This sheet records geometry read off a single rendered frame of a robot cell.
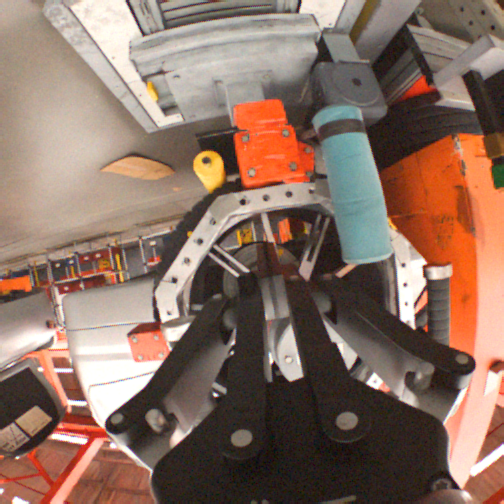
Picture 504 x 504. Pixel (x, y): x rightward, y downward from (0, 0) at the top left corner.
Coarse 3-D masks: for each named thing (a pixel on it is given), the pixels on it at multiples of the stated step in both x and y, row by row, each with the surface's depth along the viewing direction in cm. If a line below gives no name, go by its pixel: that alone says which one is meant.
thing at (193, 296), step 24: (240, 216) 57; (264, 216) 59; (288, 216) 78; (312, 216) 67; (216, 240) 59; (312, 240) 60; (336, 240) 76; (240, 264) 60; (312, 264) 60; (360, 264) 69; (192, 288) 60; (360, 288) 73; (384, 288) 59; (192, 312) 62; (360, 360) 60
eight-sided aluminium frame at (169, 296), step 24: (240, 192) 49; (264, 192) 49; (288, 192) 53; (312, 192) 50; (216, 216) 48; (192, 240) 49; (192, 264) 49; (384, 264) 55; (408, 264) 50; (168, 288) 49; (408, 288) 50; (168, 312) 51; (408, 312) 50; (216, 384) 55
